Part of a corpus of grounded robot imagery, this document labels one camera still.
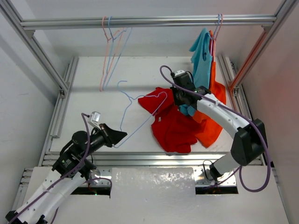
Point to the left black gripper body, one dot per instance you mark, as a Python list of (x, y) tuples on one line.
[(106, 135)]

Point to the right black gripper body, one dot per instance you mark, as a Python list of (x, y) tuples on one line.
[(178, 96)]

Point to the red t shirt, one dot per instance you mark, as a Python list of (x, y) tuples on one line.
[(174, 131)]

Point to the blue wire hanger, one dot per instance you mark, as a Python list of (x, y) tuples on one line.
[(124, 40), (132, 100)]

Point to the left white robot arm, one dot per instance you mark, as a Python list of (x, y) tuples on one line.
[(69, 171)]

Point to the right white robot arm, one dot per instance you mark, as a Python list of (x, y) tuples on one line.
[(248, 136)]

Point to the orange t shirt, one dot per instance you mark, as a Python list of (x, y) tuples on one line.
[(209, 130)]

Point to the light blue t shirt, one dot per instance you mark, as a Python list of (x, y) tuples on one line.
[(201, 59)]

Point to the pink hanger holding shirt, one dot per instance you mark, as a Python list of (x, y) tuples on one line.
[(217, 35)]

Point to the blue hanger holding shirt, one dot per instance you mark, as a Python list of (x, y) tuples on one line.
[(214, 34)]

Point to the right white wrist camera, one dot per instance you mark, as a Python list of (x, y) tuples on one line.
[(177, 73)]

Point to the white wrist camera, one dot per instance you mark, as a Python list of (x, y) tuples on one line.
[(177, 73), (94, 119)]

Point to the aluminium front rail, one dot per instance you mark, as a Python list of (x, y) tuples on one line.
[(134, 159)]

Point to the aluminium rail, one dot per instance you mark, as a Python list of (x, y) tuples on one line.
[(134, 159), (142, 22)]

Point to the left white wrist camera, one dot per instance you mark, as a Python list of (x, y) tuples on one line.
[(94, 119)]

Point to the orange diagonal frame bar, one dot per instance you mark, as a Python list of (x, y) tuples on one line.
[(246, 65)]

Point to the pink wire hanger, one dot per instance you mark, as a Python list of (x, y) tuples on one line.
[(112, 46)]

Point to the aluminium top rail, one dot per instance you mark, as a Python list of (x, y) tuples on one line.
[(142, 22)]

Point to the aluminium right frame post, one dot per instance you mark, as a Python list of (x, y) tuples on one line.
[(281, 14)]

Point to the aluminium frame post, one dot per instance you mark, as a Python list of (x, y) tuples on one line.
[(27, 36), (281, 14)]

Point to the aluminium left frame post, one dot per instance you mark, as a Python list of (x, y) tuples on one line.
[(27, 36)]

